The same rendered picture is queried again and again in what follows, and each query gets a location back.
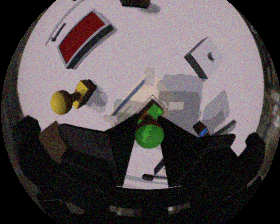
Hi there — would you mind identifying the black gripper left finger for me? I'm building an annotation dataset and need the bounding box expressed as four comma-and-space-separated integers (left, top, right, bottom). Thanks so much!
57, 114, 139, 187

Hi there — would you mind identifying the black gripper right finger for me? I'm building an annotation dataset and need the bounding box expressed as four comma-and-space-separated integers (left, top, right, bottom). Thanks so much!
157, 114, 236, 188

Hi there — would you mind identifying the dark red ink pad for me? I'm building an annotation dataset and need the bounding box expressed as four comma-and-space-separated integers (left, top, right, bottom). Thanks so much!
56, 8, 114, 69

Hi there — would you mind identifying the black stamp pad tin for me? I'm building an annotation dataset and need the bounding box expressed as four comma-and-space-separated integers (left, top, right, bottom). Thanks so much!
154, 158, 166, 176

